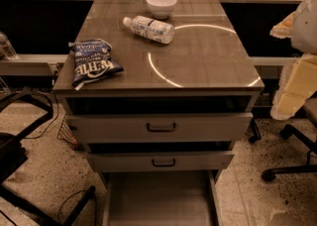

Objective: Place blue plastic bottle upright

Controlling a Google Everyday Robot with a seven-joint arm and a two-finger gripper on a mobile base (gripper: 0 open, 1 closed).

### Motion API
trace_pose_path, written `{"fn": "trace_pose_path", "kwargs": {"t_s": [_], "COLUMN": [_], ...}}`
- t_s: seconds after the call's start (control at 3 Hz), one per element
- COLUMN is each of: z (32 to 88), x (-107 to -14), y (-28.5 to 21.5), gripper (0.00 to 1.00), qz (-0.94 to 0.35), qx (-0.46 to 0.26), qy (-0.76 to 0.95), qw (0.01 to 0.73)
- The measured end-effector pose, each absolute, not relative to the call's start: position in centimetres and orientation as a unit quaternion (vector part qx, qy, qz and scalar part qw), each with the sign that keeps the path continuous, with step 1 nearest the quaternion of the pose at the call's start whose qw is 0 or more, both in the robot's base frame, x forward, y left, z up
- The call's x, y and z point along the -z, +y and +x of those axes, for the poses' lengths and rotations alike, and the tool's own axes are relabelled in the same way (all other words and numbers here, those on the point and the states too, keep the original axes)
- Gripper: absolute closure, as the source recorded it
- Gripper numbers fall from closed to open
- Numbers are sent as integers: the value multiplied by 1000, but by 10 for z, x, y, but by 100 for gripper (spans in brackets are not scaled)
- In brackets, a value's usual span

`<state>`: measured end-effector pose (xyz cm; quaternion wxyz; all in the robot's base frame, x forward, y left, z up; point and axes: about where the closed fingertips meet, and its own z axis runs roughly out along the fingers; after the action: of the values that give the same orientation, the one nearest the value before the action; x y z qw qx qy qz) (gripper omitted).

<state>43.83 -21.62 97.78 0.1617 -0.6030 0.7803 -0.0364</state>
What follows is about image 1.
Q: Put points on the open bottom drawer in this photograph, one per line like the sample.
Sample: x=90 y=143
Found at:
x=164 y=198

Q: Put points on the clear bottle at left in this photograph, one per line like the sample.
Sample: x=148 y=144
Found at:
x=6 y=49

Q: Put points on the white ceramic bowl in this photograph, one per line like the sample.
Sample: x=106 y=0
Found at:
x=161 y=9

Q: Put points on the upper grey drawer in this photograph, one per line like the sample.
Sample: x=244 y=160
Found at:
x=136 y=128

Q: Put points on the blue chip bag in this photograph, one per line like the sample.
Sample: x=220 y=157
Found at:
x=92 y=62

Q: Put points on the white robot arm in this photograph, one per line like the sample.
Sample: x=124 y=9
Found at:
x=304 y=30

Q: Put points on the clear plastic water bottle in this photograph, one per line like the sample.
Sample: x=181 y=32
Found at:
x=151 y=29

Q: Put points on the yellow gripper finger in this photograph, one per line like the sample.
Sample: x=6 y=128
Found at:
x=283 y=29
x=297 y=83

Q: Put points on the grey drawer cabinet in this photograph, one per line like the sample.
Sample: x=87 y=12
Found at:
x=204 y=70

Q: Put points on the wire mesh basket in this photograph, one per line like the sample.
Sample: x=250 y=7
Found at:
x=64 y=134

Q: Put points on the grey drawer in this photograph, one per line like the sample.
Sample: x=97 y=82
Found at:
x=136 y=128
x=210 y=160

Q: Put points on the black chair frame left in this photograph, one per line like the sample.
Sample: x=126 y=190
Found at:
x=13 y=155

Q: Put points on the middle grey drawer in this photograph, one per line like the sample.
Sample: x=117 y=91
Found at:
x=210 y=160

